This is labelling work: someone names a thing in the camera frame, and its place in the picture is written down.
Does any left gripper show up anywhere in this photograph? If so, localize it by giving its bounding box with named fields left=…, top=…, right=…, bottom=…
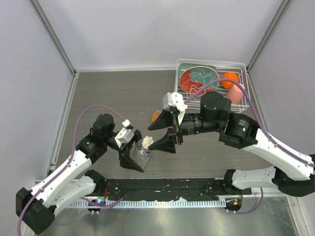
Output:
left=104, top=130, right=152, bottom=172

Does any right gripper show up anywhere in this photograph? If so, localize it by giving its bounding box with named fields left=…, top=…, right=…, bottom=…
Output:
left=148, top=108, right=222, bottom=153

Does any clear bottle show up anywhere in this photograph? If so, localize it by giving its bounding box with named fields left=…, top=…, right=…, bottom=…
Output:
left=132, top=139, right=153, bottom=170

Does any white bottle cap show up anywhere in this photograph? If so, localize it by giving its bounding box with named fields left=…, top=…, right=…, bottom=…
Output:
left=142, top=136, right=154, bottom=149

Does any orange bottle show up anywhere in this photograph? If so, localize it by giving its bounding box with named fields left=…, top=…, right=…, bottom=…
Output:
left=152, top=111, right=161, bottom=122

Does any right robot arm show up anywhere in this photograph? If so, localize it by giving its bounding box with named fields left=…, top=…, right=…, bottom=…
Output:
left=148, top=91, right=315, bottom=197

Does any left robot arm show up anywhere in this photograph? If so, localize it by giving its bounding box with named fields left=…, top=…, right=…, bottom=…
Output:
left=16, top=114, right=143, bottom=234

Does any red teal floral plate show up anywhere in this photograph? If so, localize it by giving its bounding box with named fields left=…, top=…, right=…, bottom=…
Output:
left=179, top=66, right=220, bottom=94

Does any teal square plate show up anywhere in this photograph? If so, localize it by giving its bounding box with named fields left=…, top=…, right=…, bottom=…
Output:
left=177, top=63, right=217, bottom=79

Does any orange bowl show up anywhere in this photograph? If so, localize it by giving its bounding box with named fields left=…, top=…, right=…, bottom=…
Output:
left=220, top=72, right=240, bottom=89

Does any pink cup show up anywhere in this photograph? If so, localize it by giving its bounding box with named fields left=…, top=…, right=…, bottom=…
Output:
left=226, top=85, right=244, bottom=105

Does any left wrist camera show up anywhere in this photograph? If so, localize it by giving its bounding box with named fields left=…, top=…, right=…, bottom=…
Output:
left=114, top=128, right=134, bottom=148

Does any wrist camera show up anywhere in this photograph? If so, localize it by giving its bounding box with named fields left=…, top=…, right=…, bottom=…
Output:
left=162, top=92, right=188, bottom=125
left=114, top=128, right=134, bottom=148

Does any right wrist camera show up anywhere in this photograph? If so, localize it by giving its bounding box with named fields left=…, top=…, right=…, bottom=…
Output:
left=162, top=92, right=188, bottom=125

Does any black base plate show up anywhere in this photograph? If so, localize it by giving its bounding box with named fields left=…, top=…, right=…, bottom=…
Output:
left=101, top=178, right=252, bottom=202

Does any white wire dish rack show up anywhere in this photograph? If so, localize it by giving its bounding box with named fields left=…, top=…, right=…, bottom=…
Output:
left=174, top=59, right=250, bottom=113

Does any white cable duct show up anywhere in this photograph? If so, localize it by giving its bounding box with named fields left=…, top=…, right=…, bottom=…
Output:
left=66, top=198, right=226, bottom=209

